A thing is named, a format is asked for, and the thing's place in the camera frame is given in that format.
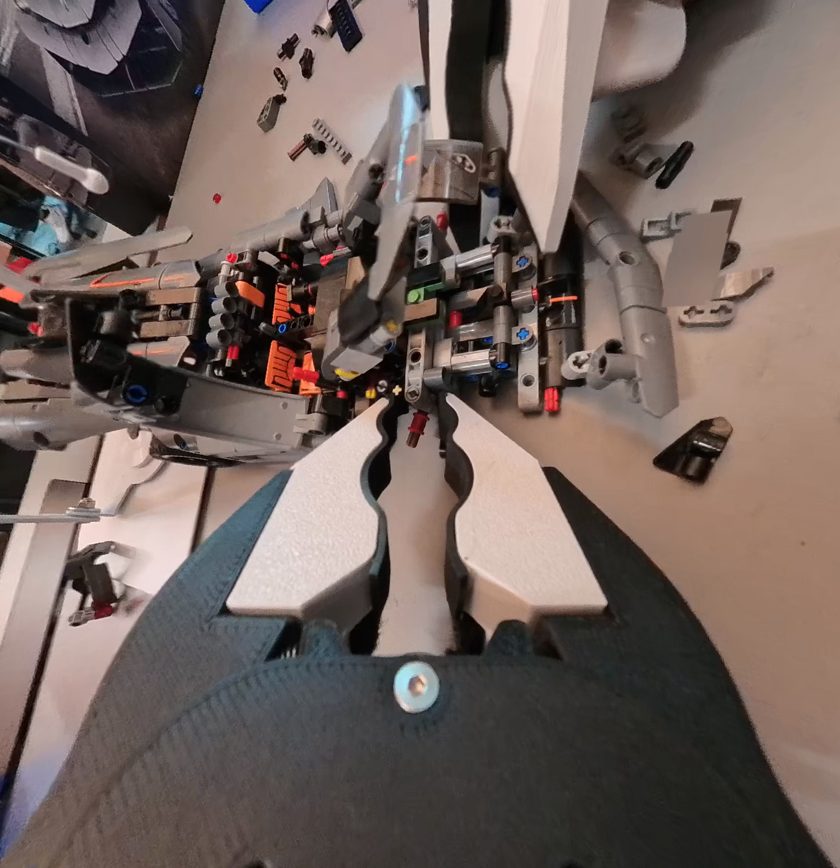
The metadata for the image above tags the grey lego cross-hole piece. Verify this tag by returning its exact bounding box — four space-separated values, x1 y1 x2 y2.
678 302 737 328

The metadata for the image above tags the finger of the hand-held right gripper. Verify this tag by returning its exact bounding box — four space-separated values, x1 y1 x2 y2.
503 0 608 253
427 0 513 148

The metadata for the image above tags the dark blue studded lego plate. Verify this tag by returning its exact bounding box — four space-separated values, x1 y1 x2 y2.
328 0 364 52

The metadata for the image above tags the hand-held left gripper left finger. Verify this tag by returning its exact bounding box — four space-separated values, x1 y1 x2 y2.
226 396 394 655

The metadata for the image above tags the grey lego slope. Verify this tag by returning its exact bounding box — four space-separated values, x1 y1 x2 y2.
714 266 775 303

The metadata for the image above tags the grey lego car model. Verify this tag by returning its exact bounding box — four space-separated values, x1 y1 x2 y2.
0 83 588 470

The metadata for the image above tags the grey lego connector assembly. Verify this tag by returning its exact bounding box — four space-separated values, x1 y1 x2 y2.
609 107 669 179

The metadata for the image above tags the white rounded mat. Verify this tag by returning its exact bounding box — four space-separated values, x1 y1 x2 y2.
27 434 212 679

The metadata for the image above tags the thin metal bracket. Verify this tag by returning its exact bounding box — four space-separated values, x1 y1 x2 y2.
0 498 120 524

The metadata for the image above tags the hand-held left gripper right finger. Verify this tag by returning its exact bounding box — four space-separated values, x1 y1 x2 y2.
442 393 609 655

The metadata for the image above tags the black lego sub-assembly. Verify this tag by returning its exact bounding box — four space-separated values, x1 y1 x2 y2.
65 540 147 627

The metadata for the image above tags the black lego slope piece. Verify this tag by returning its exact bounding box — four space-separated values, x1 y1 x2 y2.
653 416 734 484

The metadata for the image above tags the black cardboard box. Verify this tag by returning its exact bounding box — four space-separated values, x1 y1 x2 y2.
0 0 225 233

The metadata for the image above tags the grey lego panel strip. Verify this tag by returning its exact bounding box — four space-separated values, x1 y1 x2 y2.
571 168 681 419

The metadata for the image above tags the grey lego frame plate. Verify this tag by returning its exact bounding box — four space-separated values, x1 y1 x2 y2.
639 211 692 242

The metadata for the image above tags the black lego pin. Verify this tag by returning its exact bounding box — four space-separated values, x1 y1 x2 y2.
655 140 695 188

